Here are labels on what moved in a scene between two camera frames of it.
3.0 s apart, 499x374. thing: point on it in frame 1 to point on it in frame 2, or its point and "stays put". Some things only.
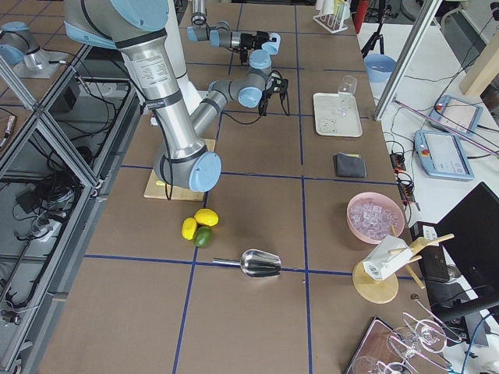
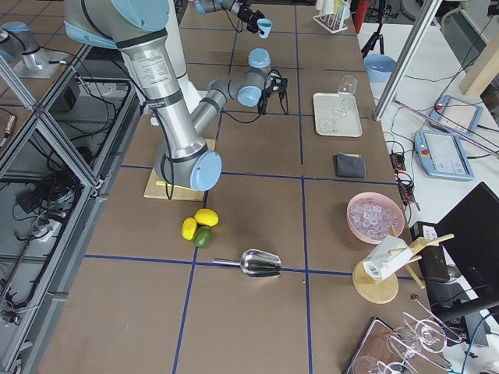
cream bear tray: [337, 115] stays put
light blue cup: [272, 46] to [265, 25]
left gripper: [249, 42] to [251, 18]
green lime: [203, 236] stays put
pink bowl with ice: [373, 216] stays put
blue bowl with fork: [379, 67] stays put
